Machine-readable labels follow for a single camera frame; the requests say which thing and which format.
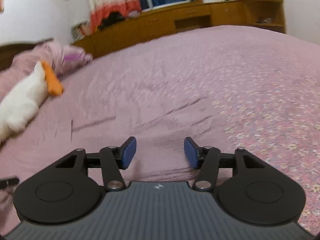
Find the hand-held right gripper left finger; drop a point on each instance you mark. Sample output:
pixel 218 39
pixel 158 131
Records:
pixel 129 152

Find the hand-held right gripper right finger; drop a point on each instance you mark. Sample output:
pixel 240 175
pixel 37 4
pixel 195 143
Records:
pixel 191 152

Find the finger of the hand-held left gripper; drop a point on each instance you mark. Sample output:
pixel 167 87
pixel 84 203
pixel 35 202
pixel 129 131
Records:
pixel 10 182

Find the pink knit cardigan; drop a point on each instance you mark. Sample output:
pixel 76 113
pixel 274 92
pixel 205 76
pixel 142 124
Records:
pixel 155 125

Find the white plush goose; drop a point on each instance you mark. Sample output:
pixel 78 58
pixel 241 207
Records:
pixel 20 102

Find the pink floral bed sheet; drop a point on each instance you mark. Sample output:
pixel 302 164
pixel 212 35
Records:
pixel 250 67

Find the purple cloth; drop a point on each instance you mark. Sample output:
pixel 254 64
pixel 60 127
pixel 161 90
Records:
pixel 72 56

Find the pink quilt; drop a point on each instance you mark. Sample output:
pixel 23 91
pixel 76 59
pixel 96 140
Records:
pixel 52 52

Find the wooden cabinet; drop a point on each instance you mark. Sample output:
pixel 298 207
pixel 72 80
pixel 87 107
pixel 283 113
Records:
pixel 150 27

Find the dark wooden headboard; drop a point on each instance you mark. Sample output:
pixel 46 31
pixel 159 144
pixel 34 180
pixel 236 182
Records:
pixel 7 52

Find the row of books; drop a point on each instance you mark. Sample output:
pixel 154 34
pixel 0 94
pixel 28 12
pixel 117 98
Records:
pixel 80 30

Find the dark bag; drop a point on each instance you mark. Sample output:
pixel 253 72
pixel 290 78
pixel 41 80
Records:
pixel 113 18

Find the small clutter on shelf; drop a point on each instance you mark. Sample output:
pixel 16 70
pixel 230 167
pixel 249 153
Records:
pixel 264 20

